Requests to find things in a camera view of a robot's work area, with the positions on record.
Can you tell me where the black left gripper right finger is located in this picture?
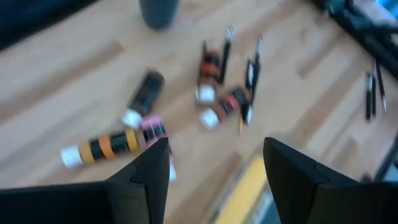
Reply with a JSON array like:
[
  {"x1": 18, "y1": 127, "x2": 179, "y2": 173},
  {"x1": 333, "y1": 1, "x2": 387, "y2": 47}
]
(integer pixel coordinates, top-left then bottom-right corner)
[{"x1": 263, "y1": 137, "x2": 398, "y2": 224}]

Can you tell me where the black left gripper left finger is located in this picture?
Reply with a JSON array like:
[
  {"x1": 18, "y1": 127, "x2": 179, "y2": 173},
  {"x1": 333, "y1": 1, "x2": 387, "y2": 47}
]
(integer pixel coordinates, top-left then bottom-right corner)
[{"x1": 0, "y1": 137, "x2": 170, "y2": 224}]

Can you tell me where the large yellow paint bottle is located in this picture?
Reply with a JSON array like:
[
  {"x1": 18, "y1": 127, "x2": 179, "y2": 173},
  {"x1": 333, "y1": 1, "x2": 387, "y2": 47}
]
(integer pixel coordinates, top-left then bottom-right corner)
[{"x1": 213, "y1": 156, "x2": 269, "y2": 224}]

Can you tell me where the small ochre paint bottle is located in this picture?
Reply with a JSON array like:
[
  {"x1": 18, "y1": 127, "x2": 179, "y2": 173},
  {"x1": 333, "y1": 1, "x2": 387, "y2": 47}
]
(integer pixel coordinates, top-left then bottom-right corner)
[{"x1": 60, "y1": 128, "x2": 140, "y2": 169}]

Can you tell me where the small pink paint bottle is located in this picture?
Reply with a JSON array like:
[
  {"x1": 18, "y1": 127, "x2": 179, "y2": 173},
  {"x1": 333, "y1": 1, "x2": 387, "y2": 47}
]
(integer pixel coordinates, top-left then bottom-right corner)
[{"x1": 139, "y1": 113, "x2": 178, "y2": 183}]

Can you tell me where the small black paint bottle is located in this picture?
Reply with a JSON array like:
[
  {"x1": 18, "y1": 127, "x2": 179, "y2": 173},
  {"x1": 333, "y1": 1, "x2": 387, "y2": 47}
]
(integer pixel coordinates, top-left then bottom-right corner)
[{"x1": 121, "y1": 70, "x2": 166, "y2": 131}]

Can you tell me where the small red-brown paint bottle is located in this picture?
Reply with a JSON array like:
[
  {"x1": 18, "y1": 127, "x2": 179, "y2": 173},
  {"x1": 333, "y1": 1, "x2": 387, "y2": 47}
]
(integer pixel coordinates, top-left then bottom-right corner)
[{"x1": 194, "y1": 48, "x2": 222, "y2": 106}]

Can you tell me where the blue-grey plastic cup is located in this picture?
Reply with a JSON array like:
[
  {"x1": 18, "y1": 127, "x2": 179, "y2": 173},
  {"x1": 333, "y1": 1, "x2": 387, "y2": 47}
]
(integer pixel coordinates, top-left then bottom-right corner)
[{"x1": 138, "y1": 0, "x2": 180, "y2": 31}]

